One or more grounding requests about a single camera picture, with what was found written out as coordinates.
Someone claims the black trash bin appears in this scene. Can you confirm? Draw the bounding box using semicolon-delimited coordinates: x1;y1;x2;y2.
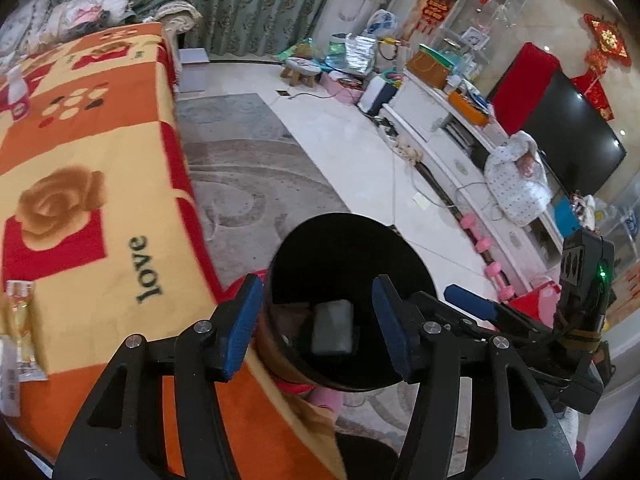
256;212;436;391

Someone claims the white tv cabinet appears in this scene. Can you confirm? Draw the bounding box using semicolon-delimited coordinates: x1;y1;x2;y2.
381;70;563;294

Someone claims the orange snack wrapper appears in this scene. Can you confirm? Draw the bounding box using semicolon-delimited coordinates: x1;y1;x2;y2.
6;280;48;382

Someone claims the black flat television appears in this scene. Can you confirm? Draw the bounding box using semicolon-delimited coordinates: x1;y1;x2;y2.
523;70;626;195

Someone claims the white paper receipt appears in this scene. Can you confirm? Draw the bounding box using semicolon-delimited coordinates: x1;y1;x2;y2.
0;335;21;417

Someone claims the grey patterned rug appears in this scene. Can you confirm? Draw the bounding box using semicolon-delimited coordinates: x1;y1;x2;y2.
176;93;471;476

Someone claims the white dotted baby blanket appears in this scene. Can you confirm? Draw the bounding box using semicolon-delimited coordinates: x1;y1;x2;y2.
484;130;552;228

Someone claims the pink dumbbell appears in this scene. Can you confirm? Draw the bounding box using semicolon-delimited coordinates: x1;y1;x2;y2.
459;214;515;302

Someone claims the red chinese knot decoration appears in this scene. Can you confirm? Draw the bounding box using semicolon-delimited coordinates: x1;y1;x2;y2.
572;13;631;122

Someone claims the small round wooden stool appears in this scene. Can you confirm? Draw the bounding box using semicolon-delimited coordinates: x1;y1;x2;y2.
280;56;321;88

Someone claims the red cloth television cover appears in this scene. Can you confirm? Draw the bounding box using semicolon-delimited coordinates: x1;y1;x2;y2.
488;42;561;136

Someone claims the red orange rose blanket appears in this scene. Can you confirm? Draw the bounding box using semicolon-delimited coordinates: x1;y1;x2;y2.
1;23;345;479

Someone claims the silver foil bag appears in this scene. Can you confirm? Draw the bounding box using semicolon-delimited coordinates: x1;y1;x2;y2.
344;34;378;77

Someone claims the white pink yogurt bottle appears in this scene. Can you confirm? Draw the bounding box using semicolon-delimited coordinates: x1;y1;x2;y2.
8;66;30;122

